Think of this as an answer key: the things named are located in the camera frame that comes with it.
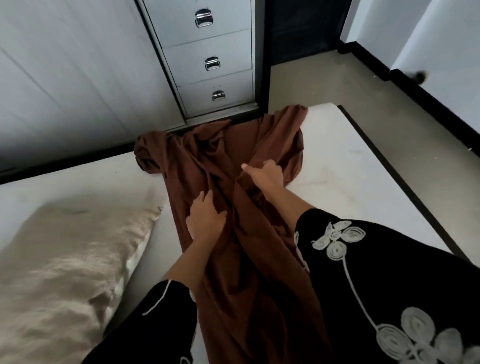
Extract person's left hand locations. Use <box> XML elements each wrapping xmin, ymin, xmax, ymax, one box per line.
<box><xmin>185</xmin><ymin>190</ymin><xmax>229</xmax><ymax>245</ymax></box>

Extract person's right hand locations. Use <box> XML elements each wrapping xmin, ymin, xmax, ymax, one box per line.
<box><xmin>241</xmin><ymin>160</ymin><xmax>287</xmax><ymax>203</ymax></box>

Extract brown bed sheet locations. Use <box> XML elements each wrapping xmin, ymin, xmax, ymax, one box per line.
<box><xmin>134</xmin><ymin>104</ymin><xmax>335</xmax><ymax>364</ymax></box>

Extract person's left forearm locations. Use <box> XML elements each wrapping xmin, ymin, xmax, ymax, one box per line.
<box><xmin>163</xmin><ymin>232</ymin><xmax>218</xmax><ymax>292</ymax></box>

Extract person's right forearm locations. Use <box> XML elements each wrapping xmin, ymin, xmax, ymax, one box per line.
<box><xmin>268</xmin><ymin>189</ymin><xmax>316</xmax><ymax>233</ymax></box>

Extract white mattress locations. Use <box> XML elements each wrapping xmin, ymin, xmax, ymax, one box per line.
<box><xmin>0</xmin><ymin>103</ymin><xmax>453</xmax><ymax>364</ymax></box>

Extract black floral blouse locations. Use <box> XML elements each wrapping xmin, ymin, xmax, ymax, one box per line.
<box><xmin>82</xmin><ymin>208</ymin><xmax>480</xmax><ymax>364</ymax></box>

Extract white wardrobe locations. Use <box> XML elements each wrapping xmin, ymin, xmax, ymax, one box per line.
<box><xmin>0</xmin><ymin>0</ymin><xmax>263</xmax><ymax>170</ymax></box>

